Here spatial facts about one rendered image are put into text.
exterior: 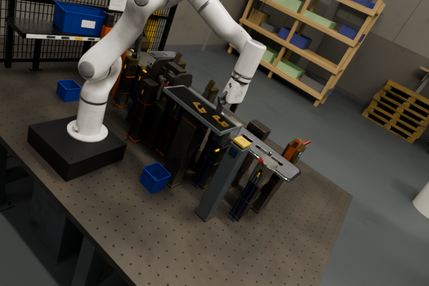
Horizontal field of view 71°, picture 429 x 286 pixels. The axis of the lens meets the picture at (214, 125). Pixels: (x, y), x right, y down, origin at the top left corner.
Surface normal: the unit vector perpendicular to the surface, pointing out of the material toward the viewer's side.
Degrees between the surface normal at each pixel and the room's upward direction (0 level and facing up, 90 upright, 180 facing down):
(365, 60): 90
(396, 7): 90
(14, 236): 0
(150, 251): 0
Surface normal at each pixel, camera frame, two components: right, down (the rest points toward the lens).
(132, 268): 0.37, -0.81
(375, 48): -0.54, 0.22
